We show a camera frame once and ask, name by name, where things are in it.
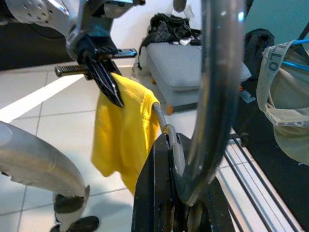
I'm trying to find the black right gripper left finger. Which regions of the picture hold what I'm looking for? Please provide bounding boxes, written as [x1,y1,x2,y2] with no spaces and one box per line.
[131,131,180,232]

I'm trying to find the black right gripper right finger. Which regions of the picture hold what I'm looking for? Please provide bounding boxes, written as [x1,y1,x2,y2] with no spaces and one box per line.
[177,132,230,232]

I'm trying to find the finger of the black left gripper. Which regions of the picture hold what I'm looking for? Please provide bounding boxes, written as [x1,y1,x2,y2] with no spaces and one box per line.
[86,58,117,104]
[95,57,125,108]

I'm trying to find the yellow garment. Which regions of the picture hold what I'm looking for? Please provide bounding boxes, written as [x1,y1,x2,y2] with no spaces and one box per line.
[91,72,162,197]

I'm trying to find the blue hanger carrying grey garment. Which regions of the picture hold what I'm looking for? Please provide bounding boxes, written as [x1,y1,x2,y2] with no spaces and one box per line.
[281,37,309,71]

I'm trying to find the grey upholstered ottoman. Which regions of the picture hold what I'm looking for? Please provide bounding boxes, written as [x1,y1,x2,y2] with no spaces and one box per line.
[144,41,252,114]

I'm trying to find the black carpet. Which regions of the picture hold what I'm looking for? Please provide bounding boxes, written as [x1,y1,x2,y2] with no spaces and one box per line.
[230,79,309,232]

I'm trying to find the black pile of gear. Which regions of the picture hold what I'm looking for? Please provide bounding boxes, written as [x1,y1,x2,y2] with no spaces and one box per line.
[138,13,203,71]

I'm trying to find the black metal clothes rack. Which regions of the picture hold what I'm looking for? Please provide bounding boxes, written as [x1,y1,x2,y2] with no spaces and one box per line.
[223,21,309,232]

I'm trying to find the grey garment with lettering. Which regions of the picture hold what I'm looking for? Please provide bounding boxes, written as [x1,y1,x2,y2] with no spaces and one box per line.
[255,40,309,167]

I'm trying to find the black backpack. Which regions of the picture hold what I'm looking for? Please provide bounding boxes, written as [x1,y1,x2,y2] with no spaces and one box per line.
[243,28,275,82]

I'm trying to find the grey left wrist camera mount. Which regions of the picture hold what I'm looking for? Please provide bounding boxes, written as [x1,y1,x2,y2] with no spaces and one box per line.
[63,0,147,62]

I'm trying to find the grey metal bracket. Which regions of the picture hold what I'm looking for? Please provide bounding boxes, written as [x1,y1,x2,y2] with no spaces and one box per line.
[239,89,256,104]

